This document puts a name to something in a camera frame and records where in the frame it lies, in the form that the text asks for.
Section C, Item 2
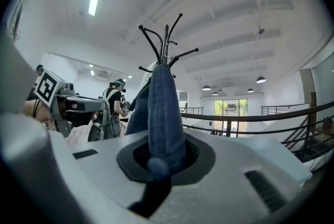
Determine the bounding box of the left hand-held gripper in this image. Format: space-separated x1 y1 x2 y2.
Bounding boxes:
33 68 108 137

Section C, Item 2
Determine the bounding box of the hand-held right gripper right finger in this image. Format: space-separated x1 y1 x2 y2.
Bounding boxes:
146 128 313 224

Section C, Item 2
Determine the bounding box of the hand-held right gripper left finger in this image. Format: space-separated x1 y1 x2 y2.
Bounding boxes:
48 130 158 210

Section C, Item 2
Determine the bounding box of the dark blue cloth garment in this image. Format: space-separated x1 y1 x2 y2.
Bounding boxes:
125 62 187 184

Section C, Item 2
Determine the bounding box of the black metal coat rack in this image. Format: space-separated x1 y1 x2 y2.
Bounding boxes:
138 13 199 80

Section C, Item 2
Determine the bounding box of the person's left forearm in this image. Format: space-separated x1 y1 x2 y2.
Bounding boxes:
22 99 54 124

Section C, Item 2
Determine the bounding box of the white coat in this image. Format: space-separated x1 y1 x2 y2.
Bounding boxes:
140 60 159 90

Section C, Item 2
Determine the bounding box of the black metal railing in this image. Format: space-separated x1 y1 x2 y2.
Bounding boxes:
180 100 334 166

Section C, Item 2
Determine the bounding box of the glass entrance door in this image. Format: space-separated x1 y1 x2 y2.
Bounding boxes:
213 99 248 137

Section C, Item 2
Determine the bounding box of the dark bag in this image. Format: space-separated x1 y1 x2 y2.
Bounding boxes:
323 117 333 135

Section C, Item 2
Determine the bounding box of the brown wooden panel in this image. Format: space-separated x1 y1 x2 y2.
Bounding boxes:
299 68 318 129

